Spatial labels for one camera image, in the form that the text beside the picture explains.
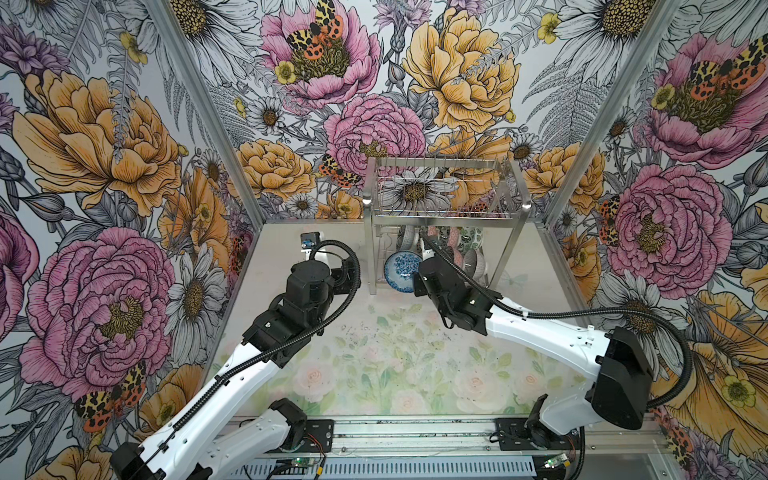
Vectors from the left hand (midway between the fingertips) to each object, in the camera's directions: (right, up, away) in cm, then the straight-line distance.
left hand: (336, 267), depth 71 cm
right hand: (+21, -2, +9) cm, 23 cm away
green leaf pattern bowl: (+41, +8, +37) cm, 56 cm away
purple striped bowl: (+39, -1, +23) cm, 45 cm away
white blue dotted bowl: (+15, -1, +11) cm, 19 cm away
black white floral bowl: (+34, +8, +31) cm, 46 cm away
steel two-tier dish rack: (+32, +26, +41) cm, 58 cm away
